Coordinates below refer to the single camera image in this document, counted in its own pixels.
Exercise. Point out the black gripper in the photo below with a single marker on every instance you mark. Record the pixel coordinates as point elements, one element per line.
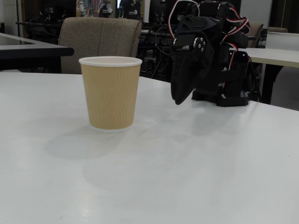
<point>187,67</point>

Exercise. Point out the black robot arm with base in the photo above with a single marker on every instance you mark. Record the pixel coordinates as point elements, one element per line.
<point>233,77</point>

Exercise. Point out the tan ribbed paper cup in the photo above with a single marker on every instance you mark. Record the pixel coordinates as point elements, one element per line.
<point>111,95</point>

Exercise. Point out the black monitor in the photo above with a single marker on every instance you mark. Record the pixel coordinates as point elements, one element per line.
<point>161,10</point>

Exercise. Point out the beige chair with wide back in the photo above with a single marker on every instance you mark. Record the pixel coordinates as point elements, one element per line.
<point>257,32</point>

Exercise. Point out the brown fabric chair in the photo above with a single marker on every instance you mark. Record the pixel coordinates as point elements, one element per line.
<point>98,39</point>

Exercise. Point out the white table with dark legs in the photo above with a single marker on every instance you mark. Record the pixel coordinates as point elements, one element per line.
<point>275,56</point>

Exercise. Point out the beige chair with low back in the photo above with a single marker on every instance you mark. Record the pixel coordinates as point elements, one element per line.
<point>278,29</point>

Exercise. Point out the colourful poster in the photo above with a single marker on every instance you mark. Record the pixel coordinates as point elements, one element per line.
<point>93,7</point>

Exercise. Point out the dark cluttered workbench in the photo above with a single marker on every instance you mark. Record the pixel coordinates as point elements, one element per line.
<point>44,23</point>

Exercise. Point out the dark-edged grey table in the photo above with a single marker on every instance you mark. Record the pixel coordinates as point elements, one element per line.
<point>28,50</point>

